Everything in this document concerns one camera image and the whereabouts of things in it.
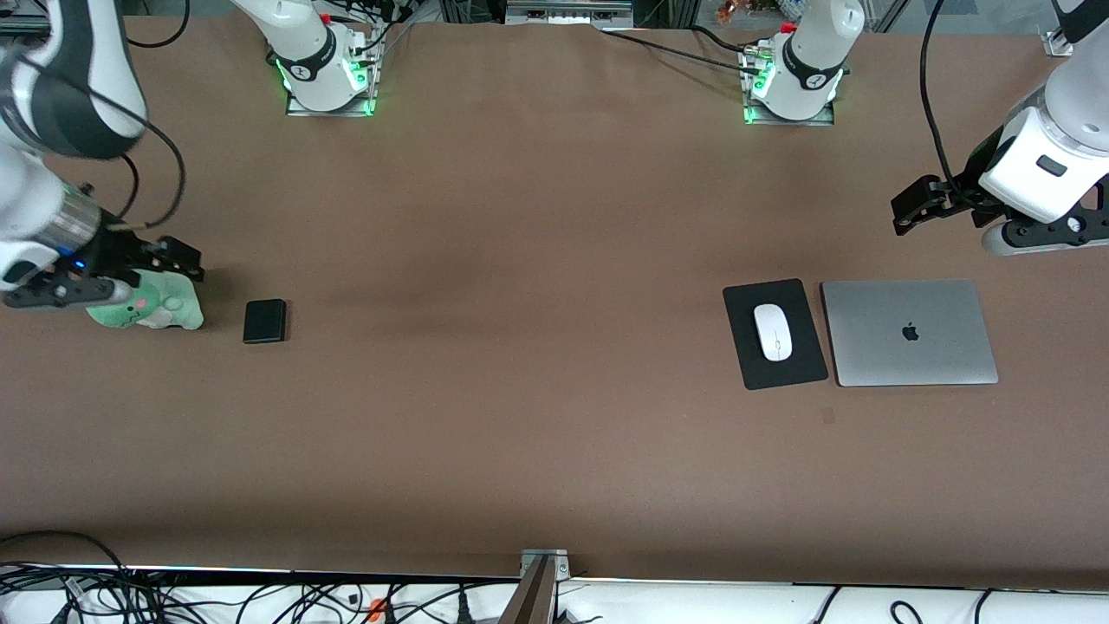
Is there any black cable on table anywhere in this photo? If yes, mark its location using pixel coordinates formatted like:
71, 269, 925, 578
601, 24, 765, 77

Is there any black mouse pad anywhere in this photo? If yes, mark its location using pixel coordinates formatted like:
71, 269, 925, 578
723, 278, 830, 392

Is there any silver closed laptop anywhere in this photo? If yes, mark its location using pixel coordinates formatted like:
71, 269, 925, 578
820, 278, 1000, 387

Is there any aluminium post with bracket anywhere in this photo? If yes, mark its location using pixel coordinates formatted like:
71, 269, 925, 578
501, 548, 571, 624

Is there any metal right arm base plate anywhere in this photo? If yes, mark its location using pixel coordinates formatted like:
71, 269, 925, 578
285, 85, 379, 119

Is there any green dinosaur plush toy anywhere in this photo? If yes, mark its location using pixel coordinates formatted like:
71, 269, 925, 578
85, 267, 205, 332

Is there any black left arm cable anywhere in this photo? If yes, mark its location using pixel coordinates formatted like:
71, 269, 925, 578
919, 0, 982, 202

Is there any black smartphone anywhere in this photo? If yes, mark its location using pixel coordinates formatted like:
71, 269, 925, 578
243, 298, 289, 345

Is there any tangled black cable bundle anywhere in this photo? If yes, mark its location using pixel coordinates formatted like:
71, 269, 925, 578
130, 574, 521, 624

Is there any large looping black cable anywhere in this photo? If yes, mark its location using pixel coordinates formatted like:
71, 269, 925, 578
0, 530, 133, 624

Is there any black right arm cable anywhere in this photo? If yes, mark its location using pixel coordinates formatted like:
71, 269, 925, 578
17, 52, 188, 231

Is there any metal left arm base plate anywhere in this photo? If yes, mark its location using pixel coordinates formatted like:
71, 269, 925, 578
743, 97, 838, 127

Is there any grey metal box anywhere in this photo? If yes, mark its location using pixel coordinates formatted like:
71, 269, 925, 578
506, 0, 634, 27

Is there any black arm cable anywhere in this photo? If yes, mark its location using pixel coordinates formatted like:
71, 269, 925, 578
17, 52, 188, 231
919, 0, 982, 202

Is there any white computer mouse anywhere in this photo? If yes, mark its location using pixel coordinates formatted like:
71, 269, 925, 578
753, 302, 794, 362

